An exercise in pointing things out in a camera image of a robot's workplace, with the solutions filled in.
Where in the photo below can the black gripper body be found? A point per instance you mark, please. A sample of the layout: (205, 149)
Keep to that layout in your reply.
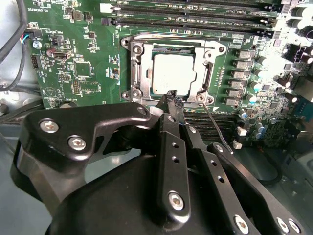
(110, 208)

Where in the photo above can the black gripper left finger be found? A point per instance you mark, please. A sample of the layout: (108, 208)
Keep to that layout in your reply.
(173, 171)

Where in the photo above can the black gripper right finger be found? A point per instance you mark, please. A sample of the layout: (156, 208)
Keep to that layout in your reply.
(212, 171)

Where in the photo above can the silver topped CPU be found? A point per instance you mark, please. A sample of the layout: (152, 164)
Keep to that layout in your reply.
(171, 73)

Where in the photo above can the metal socket cover frame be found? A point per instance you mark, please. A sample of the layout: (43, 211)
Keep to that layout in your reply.
(144, 73)

